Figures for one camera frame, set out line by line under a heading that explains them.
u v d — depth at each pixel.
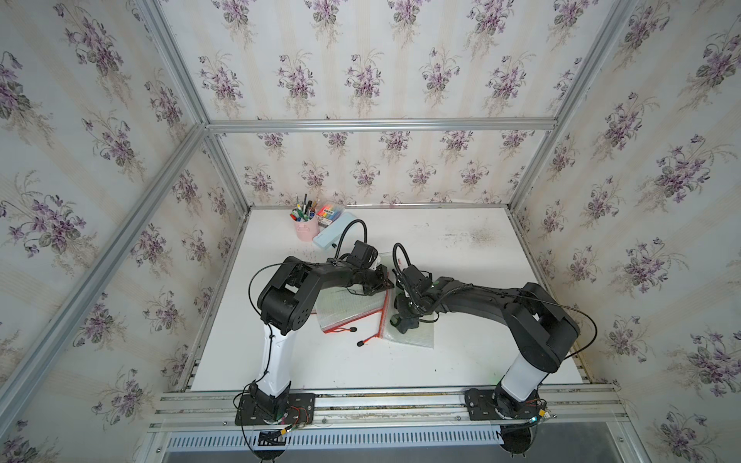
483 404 0.73
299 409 0.72
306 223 1.01
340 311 0.91
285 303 0.54
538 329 0.46
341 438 0.76
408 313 0.80
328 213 1.18
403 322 0.84
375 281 0.88
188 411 0.74
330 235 1.07
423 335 0.86
